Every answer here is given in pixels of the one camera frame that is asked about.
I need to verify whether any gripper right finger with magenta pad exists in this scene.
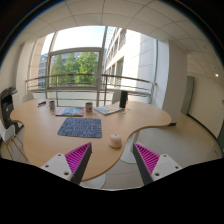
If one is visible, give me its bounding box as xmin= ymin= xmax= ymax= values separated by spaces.
xmin=133 ymin=143 xmax=182 ymax=185

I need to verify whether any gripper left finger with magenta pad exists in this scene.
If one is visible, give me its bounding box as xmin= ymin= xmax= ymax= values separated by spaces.
xmin=42 ymin=143 xmax=92 ymax=185

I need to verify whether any dark blue patterned mouse pad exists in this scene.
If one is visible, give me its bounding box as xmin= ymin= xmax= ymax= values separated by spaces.
xmin=58 ymin=118 xmax=102 ymax=138

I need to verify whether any wooden curved table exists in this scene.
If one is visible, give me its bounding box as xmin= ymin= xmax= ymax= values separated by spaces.
xmin=11 ymin=100 xmax=171 ymax=189

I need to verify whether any red and blue book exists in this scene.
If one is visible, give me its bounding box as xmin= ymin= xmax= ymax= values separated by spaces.
xmin=56 ymin=107 xmax=84 ymax=117

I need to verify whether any dark metallic cup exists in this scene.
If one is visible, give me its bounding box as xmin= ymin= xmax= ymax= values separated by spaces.
xmin=49 ymin=100 xmax=55 ymax=112

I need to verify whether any light blue magazine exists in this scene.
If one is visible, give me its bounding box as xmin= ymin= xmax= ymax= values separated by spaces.
xmin=95 ymin=104 xmax=121 ymax=115

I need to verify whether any small dark phone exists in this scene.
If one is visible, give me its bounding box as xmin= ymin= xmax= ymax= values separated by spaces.
xmin=38 ymin=101 xmax=46 ymax=107

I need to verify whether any white chair with wooden legs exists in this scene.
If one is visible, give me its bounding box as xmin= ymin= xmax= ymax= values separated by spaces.
xmin=0 ymin=120 xmax=26 ymax=158

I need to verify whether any black upright speaker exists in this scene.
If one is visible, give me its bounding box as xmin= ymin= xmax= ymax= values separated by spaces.
xmin=119 ymin=91 xmax=128 ymax=108

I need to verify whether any white chair back far side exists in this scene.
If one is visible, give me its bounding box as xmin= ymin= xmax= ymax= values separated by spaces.
xmin=112 ymin=91 xmax=121 ymax=104

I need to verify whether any white chair behind table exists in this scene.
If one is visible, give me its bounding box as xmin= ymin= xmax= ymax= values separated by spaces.
xmin=22 ymin=93 xmax=34 ymax=103

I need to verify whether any metal balcony railing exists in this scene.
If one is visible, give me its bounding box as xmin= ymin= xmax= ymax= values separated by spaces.
xmin=25 ymin=74 xmax=156 ymax=106

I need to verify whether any grey door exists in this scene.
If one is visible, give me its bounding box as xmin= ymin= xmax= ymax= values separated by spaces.
xmin=181 ymin=76 xmax=195 ymax=115

